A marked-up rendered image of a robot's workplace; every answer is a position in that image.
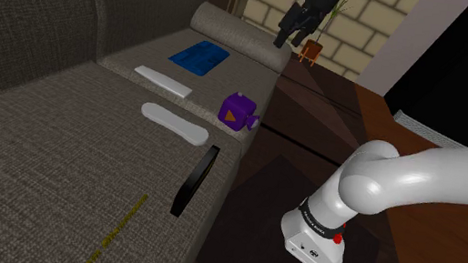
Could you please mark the blue tray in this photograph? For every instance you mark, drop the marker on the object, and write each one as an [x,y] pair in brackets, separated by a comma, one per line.
[199,56]

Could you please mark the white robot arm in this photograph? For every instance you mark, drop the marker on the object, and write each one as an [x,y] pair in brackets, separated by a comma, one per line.
[411,179]

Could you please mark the white rectangular remote control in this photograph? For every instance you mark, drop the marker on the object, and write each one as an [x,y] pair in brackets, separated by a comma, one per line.
[162,80]

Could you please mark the grey fabric sofa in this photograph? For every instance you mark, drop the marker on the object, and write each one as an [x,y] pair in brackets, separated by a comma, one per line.
[35,147]

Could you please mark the purple cube toy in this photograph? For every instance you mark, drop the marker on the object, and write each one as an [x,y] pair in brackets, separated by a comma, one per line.
[236,111]

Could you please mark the potted plant on orange stand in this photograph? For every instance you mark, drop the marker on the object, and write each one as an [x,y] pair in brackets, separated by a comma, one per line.
[312,47]

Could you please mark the dark robot stand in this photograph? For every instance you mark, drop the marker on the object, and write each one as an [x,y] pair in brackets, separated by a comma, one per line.
[249,222]

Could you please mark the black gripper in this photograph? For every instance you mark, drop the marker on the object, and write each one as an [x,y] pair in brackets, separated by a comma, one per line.
[319,0]

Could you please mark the thin yellow stick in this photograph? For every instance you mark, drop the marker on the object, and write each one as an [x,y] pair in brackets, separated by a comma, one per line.
[121,227]

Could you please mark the white oval remote control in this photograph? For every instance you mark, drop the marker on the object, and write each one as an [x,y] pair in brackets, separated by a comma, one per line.
[174,123]

